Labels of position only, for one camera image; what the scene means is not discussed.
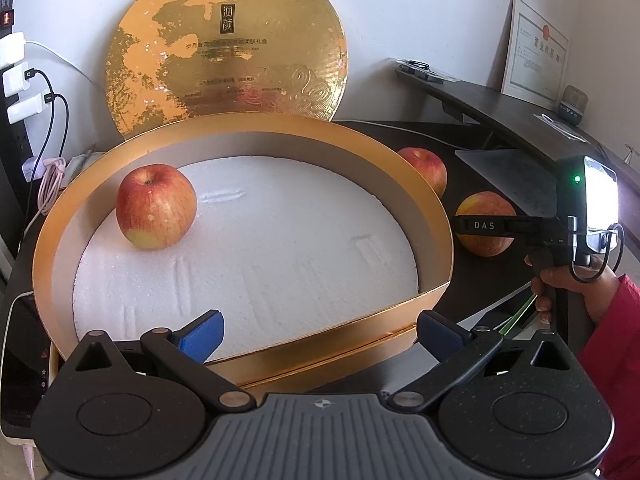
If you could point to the dark desktop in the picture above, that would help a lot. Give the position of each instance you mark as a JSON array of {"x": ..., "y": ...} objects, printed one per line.
[{"x": 475, "y": 285}]

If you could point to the green folder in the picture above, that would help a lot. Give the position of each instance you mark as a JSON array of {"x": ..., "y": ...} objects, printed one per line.
[{"x": 517, "y": 315}]

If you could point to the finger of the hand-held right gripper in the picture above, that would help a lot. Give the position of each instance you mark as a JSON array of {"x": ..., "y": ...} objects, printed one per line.
[{"x": 480, "y": 225}]

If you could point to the dark wooden raised shelf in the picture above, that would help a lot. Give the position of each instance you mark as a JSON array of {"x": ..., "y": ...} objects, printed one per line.
[{"x": 500, "y": 105}]

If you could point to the white foam insert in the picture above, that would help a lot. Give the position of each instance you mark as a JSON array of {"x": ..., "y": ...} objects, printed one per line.
[{"x": 280, "y": 240}]

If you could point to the white charger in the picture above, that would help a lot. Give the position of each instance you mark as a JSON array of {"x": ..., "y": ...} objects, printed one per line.
[
  {"x": 17, "y": 79},
  {"x": 11, "y": 50},
  {"x": 27, "y": 109}
]

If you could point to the small tray with black object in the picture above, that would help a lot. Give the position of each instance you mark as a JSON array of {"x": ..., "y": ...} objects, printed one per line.
[{"x": 425, "y": 70}]

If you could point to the red apple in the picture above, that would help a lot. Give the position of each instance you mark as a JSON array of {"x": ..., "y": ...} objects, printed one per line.
[
  {"x": 482, "y": 210},
  {"x": 155, "y": 205},
  {"x": 425, "y": 165}
]

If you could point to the white-edged tablet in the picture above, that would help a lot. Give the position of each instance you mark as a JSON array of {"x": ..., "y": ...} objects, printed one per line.
[{"x": 20, "y": 360}]

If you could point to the framed certificate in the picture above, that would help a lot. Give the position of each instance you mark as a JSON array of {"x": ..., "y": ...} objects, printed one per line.
[{"x": 537, "y": 50}]

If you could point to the person's right hand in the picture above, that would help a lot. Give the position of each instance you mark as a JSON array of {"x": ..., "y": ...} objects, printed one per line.
[{"x": 590, "y": 292}]

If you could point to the small grey device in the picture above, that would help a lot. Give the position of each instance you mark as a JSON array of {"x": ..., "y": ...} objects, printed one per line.
[{"x": 571, "y": 105}]

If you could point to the round gold box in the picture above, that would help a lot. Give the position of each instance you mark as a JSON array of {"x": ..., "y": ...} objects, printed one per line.
[{"x": 300, "y": 355}]

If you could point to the person's right forearm red sleeve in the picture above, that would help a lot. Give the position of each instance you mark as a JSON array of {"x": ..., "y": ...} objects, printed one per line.
[{"x": 620, "y": 360}]

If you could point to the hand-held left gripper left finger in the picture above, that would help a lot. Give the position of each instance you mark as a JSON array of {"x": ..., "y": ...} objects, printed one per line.
[{"x": 202, "y": 336}]

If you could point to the black power strip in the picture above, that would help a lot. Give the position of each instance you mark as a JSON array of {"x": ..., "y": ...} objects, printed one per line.
[{"x": 12, "y": 135}]

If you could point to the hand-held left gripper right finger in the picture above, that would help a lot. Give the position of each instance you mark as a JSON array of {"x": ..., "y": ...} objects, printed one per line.
[{"x": 440, "y": 334}]

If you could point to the round gold box lid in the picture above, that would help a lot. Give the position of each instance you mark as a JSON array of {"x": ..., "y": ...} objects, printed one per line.
[{"x": 200, "y": 60}]

